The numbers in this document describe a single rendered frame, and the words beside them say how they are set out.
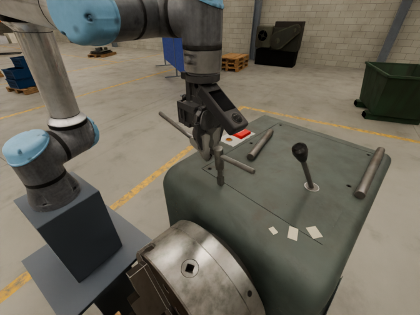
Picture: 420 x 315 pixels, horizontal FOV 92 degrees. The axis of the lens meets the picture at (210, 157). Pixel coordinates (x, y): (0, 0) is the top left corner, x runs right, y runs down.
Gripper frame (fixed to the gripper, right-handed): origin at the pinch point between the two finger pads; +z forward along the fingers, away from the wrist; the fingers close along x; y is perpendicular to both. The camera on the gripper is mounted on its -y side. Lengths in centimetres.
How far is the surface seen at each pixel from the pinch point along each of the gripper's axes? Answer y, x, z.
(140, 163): 192, -59, 133
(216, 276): -17.9, 16.1, 10.1
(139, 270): -5.1, 25.4, 13.1
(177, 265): -11.7, 20.4, 9.0
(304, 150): -18.9, -8.3, -7.0
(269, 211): -17.5, -1.7, 7.4
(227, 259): -17.3, 12.4, 9.9
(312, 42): 336, -920, 55
